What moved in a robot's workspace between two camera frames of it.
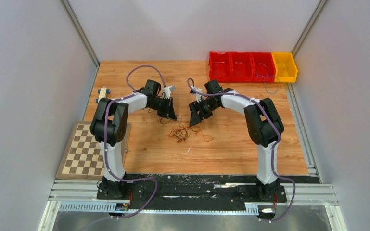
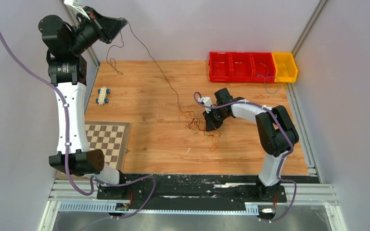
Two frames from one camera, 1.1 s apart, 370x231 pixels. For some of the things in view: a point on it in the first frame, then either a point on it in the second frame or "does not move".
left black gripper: (169, 111) → (106, 28)
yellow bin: (286, 67) does not move
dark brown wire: (182, 133) → (185, 114)
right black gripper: (195, 118) → (211, 125)
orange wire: (181, 134) → (189, 119)
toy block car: (103, 92) does not move
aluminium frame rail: (312, 193) does not move
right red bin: (262, 68) does not move
